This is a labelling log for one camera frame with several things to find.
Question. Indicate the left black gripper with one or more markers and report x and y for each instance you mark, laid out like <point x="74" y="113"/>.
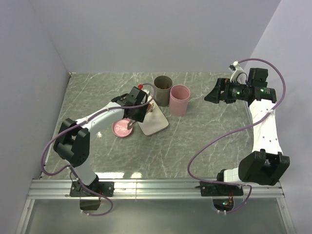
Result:
<point x="140" y="117"/>

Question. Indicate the white rectangular plate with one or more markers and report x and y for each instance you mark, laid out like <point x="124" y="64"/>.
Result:
<point x="154" y="121"/>

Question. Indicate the aluminium rail frame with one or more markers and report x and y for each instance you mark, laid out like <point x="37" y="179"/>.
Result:
<point x="154" y="206"/>

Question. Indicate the wrist white camera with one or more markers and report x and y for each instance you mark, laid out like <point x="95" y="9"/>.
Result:
<point x="146" y="93"/>
<point x="237" y="72"/>

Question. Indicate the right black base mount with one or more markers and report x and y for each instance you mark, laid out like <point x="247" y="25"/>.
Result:
<point x="213" y="189"/>

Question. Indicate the grey cylindrical container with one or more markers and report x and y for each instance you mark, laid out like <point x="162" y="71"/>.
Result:
<point x="162" y="97"/>

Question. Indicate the metal tongs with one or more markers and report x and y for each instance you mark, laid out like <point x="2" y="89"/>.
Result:
<point x="132" y="122"/>

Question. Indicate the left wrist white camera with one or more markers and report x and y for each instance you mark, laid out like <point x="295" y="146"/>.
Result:
<point x="146" y="93"/>

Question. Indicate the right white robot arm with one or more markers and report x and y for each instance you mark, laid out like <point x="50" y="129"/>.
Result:
<point x="266" y="164"/>

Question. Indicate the roasted chicken wing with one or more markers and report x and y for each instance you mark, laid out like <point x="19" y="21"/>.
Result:
<point x="163" y="86"/>

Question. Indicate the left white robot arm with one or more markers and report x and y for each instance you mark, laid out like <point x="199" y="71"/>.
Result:
<point x="73" y="140"/>

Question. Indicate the pink round lid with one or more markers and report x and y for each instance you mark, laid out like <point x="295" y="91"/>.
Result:
<point x="120" y="128"/>

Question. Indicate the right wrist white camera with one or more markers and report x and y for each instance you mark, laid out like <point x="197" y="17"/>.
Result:
<point x="237" y="72"/>

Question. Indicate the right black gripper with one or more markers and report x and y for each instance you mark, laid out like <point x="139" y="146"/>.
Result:
<point x="215" y="95"/>

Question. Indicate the pink cylindrical container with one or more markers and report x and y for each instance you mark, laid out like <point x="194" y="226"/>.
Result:
<point x="179" y="99"/>

